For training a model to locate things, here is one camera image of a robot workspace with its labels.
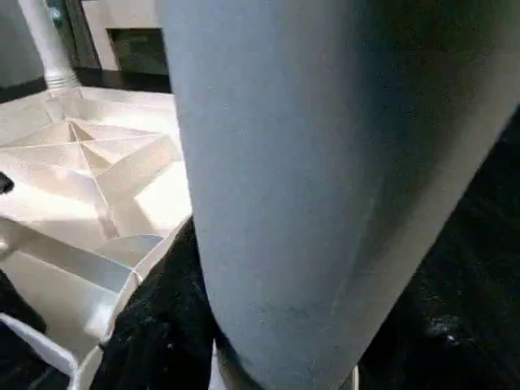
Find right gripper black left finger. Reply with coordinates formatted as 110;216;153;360
91;220;223;390

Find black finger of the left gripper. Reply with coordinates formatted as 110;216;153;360
0;268;49;335

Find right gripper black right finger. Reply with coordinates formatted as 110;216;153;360
357;308;520;390

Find white plastic table top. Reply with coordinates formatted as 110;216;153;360
0;84;197;390

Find white plastic table leg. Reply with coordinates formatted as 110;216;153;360
155;0;520;390
18;0;83;98

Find black work mat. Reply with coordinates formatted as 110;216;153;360
0;67;520;390

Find white glass-door cabinet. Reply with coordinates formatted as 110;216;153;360
80;0;172;81

